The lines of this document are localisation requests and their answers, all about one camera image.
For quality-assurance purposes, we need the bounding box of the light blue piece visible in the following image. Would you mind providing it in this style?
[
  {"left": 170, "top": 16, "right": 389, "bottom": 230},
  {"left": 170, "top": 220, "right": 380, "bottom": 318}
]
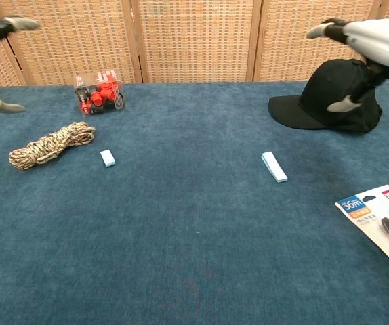
[{"left": 260, "top": 151, "right": 289, "bottom": 183}]

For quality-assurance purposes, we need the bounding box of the camouflage rope bundle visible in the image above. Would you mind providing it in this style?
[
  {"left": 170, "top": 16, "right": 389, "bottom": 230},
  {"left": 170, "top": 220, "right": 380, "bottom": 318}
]
[{"left": 7, "top": 121, "right": 96, "bottom": 171}]

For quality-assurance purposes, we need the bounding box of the black baseball cap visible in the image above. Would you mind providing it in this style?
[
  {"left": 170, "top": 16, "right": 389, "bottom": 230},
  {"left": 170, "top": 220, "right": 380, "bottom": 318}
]
[{"left": 268, "top": 58, "right": 384, "bottom": 133}]

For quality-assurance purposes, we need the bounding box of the clear box of red parts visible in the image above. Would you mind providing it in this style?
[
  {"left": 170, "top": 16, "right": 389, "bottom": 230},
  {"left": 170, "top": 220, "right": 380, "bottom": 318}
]
[{"left": 73, "top": 69, "right": 127, "bottom": 118}]

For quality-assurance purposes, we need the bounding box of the blue carpet table mat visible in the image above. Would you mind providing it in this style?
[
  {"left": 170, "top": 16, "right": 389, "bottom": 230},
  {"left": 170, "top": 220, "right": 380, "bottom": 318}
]
[{"left": 0, "top": 80, "right": 389, "bottom": 325}]

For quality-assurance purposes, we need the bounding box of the correction tape blister pack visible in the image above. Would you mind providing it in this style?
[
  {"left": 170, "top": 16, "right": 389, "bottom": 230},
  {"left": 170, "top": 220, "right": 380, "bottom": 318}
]
[{"left": 334, "top": 184, "right": 389, "bottom": 281}]

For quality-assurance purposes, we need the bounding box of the small light blue block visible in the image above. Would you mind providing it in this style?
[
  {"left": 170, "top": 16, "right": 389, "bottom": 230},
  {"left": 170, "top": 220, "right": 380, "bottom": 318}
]
[{"left": 99, "top": 148, "right": 117, "bottom": 169}]

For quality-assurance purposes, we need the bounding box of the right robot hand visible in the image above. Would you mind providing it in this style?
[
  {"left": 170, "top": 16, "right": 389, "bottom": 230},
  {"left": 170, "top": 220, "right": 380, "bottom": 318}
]
[{"left": 306, "top": 17, "right": 389, "bottom": 113}]

